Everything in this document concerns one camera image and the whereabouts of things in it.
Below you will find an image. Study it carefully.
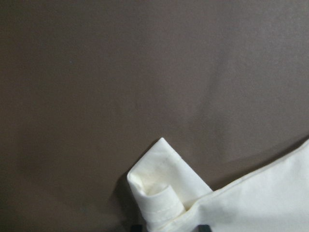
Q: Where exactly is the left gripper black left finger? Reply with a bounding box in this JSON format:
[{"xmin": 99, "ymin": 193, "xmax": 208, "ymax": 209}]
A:
[{"xmin": 130, "ymin": 224, "xmax": 142, "ymax": 232}]

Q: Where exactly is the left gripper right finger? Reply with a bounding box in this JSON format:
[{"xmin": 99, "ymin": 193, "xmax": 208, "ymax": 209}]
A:
[{"xmin": 197, "ymin": 224, "xmax": 211, "ymax": 232}]

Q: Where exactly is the cream long-sleeve cat shirt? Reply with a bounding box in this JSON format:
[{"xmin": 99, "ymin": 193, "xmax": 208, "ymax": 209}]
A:
[{"xmin": 127, "ymin": 139, "xmax": 309, "ymax": 232}]

